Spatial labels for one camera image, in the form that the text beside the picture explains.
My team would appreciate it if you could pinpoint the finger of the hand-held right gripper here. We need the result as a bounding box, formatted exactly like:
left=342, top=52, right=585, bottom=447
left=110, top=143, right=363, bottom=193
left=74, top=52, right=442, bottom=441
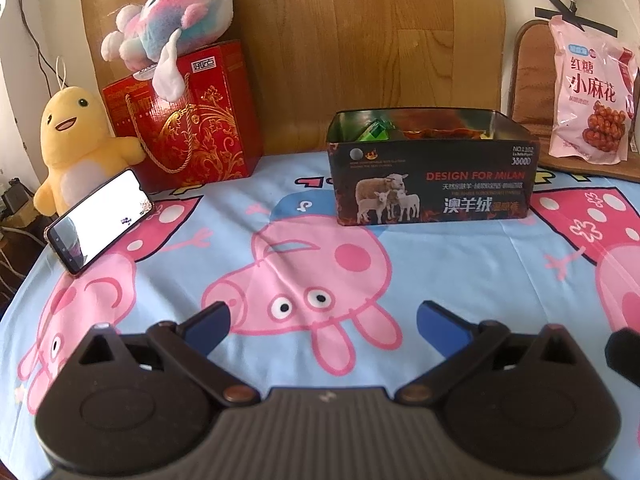
left=605, top=327, right=640, bottom=372

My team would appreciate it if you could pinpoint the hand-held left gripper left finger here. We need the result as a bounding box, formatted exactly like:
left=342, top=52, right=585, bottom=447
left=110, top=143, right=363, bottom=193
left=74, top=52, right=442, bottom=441
left=75, top=302, right=262, bottom=407

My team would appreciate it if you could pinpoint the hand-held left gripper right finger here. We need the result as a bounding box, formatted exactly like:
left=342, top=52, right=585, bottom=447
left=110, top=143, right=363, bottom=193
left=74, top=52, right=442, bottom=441
left=397, top=301, right=575, bottom=407

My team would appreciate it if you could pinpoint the black tin box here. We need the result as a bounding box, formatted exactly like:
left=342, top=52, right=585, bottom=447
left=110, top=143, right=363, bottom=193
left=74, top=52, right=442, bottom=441
left=326, top=107, right=541, bottom=227

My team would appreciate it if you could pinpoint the printed cartoon bedsheet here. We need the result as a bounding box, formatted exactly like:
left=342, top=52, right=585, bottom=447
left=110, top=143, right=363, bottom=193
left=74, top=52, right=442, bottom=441
left=0, top=150, right=640, bottom=480

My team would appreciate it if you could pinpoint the smartphone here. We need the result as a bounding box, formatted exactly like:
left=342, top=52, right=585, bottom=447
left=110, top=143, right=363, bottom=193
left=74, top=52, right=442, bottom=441
left=44, top=168, right=155, bottom=277

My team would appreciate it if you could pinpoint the red orange snack packet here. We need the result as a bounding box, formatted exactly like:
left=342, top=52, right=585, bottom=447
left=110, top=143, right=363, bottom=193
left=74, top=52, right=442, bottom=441
left=401, top=124, right=495, bottom=142

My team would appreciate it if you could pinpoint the red gift box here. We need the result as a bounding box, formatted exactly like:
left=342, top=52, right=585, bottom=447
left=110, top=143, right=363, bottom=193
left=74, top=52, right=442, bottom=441
left=101, top=40, right=264, bottom=194

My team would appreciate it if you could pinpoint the green snack packet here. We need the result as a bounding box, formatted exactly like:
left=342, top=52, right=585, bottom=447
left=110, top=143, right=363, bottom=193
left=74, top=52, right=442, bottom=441
left=356, top=118, right=399, bottom=144

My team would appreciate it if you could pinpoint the yellow plush duck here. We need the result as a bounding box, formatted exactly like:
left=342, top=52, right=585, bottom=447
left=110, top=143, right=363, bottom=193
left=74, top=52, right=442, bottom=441
left=33, top=84, right=147, bottom=217

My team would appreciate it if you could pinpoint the pink snack bag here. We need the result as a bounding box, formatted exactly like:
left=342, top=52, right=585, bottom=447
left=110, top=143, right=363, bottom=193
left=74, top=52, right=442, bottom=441
left=546, top=15, right=640, bottom=163

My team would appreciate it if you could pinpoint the wooden headboard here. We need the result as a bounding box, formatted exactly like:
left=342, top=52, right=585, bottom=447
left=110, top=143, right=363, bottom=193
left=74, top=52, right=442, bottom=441
left=77, top=0, right=512, bottom=157

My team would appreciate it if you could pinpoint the pink blue plush fish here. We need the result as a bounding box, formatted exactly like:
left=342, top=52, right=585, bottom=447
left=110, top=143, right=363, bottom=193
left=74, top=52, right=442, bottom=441
left=100, top=0, right=247, bottom=104

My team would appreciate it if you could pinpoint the black tape cross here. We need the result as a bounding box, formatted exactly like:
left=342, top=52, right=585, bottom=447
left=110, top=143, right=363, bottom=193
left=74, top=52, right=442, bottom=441
left=534, top=0, right=622, bottom=39

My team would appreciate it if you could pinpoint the black cable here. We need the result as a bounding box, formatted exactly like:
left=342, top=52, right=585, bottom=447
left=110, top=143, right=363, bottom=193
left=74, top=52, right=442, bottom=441
left=14, top=0, right=53, bottom=88

